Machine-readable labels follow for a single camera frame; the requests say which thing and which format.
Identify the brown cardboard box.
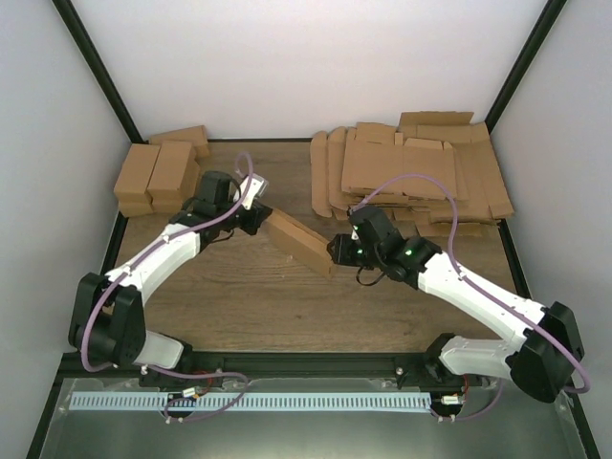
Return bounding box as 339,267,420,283
264,209,336,279

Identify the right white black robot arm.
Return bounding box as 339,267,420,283
327,206,584,403

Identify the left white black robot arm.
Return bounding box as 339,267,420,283
68,171,272,386

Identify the folded box bottom right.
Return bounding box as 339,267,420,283
147,160,200,214

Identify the folded box top right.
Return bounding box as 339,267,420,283
147,141,195,200

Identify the folded box at back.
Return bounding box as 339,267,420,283
148,125,210,158

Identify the folded box bottom left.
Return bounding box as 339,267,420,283
119,200,154,218

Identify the folded box top left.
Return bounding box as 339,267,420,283
114,143,160,203

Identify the top flat cardboard sheet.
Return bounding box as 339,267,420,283
340,133,457,200

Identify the stack of flat cardboard sheets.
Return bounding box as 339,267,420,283
310,111,514,237

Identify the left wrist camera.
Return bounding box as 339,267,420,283
234,174,269,210

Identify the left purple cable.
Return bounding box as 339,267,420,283
79,151,254,374

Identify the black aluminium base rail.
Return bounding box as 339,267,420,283
61,351,489,388

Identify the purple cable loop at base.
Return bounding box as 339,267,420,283
163,370,252,426

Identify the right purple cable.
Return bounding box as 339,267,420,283
348,173,592,394

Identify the left black frame post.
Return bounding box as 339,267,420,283
52,0,145,143

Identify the black frame post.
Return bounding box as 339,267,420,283
485,0,567,133
52,0,145,143

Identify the light blue slotted cable duct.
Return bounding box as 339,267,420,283
68,391,431,413

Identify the right black frame post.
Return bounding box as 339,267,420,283
485,0,567,133

